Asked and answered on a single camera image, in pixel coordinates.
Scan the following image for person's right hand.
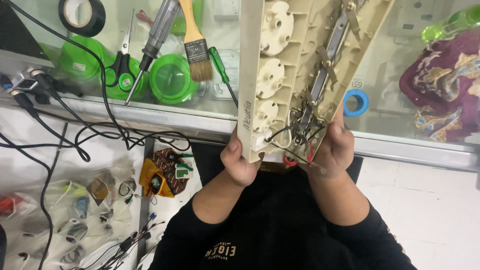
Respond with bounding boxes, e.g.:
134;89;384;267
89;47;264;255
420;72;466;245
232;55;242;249
299;106;355;180

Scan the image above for person's left hand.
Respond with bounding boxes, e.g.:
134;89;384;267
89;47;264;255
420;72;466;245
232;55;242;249
220;126;265;187

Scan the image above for cream power strip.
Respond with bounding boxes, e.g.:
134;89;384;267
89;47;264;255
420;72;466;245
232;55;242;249
237;0;396;168

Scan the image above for blue tape roll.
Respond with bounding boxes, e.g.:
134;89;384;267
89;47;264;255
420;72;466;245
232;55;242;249
343;89;370;117

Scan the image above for black shirt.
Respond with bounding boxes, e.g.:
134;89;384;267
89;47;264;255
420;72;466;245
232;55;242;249
148;142;418;270

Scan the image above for yellow batik fabric pouch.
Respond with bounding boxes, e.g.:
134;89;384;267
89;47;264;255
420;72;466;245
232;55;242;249
139;148;195;199

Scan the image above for aluminium glass display counter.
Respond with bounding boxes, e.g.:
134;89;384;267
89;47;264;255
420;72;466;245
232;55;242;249
0;0;480;172

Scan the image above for maroon patterned cloth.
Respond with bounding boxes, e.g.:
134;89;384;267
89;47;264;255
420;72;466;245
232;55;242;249
399;29;480;143

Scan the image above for heap of clear plastic bags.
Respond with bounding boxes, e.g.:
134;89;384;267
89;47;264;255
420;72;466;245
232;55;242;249
0;157;141;270

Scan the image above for black plug connector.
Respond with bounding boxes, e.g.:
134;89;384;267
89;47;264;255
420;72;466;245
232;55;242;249
9;89;40;118
29;68;85;99

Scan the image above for black electrical tape roll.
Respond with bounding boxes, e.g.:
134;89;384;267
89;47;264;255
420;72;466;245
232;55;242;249
58;0;106;38

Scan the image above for small green handled screwdriver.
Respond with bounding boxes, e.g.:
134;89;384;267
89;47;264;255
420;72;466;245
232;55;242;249
208;46;239;109

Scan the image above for wooden handled paint brush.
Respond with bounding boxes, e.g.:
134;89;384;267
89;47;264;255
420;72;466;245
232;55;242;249
178;0;214;82

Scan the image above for bundle of thin wires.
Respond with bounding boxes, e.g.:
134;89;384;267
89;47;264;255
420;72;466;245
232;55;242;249
80;213;166;270

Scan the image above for large clear handled screwdriver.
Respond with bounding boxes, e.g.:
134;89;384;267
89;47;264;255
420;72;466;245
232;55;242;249
124;0;181;106

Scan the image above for black handled scissors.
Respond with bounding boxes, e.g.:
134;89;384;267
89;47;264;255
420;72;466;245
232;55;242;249
104;8;137;92

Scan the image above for green clear handled tool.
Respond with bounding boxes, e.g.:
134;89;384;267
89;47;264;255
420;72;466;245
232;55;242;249
421;4;480;43

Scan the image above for black cable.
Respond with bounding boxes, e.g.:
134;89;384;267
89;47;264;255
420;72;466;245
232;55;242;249
0;0;192;270

